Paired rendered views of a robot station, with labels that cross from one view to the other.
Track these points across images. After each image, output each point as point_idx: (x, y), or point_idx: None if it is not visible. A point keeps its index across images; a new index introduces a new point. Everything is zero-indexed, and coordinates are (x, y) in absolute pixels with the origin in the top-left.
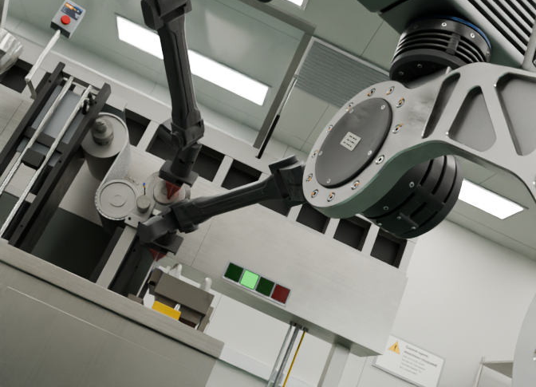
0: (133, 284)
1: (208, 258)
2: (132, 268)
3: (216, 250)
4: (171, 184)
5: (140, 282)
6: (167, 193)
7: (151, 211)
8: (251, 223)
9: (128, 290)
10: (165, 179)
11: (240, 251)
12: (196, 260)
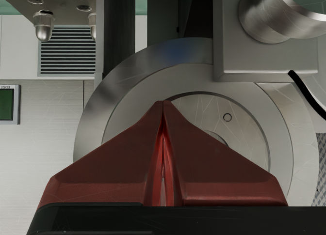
0: (169, 6)
1: (57, 110)
2: None
3: (49, 132)
4: (179, 190)
5: (158, 14)
6: (181, 117)
7: (220, 17)
8: (2, 216)
9: None
10: (309, 214)
11: (2, 150)
12: (78, 96)
